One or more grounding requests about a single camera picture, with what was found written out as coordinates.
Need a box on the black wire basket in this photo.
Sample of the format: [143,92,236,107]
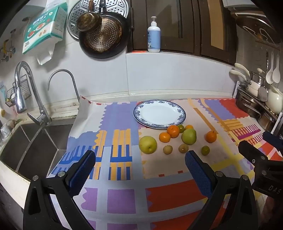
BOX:
[5,75,31,108]

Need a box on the black frying pan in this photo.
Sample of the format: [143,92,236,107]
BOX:
[79,0,133,59]

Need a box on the large yellow pear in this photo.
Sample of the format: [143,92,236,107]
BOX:
[139,136,157,154]

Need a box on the white ceramic pitcher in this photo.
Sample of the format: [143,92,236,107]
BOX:
[267,87,283,114]

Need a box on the blue rimmed white plate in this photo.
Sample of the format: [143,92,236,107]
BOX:
[133,100,186,130]

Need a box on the bicycle wall decoration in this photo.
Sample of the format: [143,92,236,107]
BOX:
[0,29,17,63]

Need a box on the thin gooseneck faucet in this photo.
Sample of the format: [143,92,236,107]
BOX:
[47,69,80,104]

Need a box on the white pan handle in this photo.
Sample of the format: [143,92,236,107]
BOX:
[230,70,247,83]
[235,63,251,76]

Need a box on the perforated brass strainer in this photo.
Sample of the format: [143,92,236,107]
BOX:
[85,18,123,52]

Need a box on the stainless steel sink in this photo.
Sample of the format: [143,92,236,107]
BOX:
[0,123,74,180]

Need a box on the white plastic spoon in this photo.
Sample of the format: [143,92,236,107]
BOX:
[272,52,281,83]
[266,52,275,84]

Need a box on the metal spatula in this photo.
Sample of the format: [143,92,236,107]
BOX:
[258,52,269,102]

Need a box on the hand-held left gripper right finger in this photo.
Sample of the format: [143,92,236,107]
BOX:
[185,150,259,230]

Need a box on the colourful printed table mat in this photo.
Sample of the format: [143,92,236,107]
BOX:
[47,96,283,230]

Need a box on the dark wooden cabinet door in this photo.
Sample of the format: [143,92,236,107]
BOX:
[199,0,238,65]
[130,0,199,53]

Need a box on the large chrome faucet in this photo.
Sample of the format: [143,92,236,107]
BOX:
[14,61,52,125]

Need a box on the brass ladle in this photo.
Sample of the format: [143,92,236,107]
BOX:
[76,0,103,32]

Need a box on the white handled utensils rack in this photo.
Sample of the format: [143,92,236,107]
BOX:
[235,91,262,117]

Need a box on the clear glass cup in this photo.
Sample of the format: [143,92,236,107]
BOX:
[0,125,11,146]

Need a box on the stainless steel pot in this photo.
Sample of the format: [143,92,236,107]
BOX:
[258,111,277,131]

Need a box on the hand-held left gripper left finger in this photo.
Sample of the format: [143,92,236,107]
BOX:
[23,150,96,230]

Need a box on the perforated steel steamer plate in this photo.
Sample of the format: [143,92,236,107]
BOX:
[67,0,129,40]

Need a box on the small orange tangerine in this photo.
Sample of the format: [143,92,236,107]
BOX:
[159,132,171,143]

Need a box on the orange tangerine with stem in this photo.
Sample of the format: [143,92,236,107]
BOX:
[205,130,217,143]

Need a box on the green apple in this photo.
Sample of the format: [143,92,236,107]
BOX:
[182,129,197,145]

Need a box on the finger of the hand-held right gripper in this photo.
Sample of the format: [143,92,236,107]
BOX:
[263,132,283,153]
[238,140,270,171]

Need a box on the blue white pump bottle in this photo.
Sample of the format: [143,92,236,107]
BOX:
[147,16,161,53]

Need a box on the teal paper towel pack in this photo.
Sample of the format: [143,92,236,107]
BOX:
[22,5,68,54]

